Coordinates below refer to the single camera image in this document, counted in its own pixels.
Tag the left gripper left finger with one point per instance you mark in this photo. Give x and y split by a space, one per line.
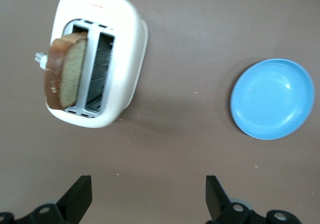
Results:
75 204

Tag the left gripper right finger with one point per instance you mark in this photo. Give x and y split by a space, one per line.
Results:
217 204

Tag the blue plate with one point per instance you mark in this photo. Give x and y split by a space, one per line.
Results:
272 98

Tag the brown bread slice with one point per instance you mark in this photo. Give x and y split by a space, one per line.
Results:
67 73

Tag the cream white toaster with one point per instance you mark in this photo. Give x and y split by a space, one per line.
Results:
122 58

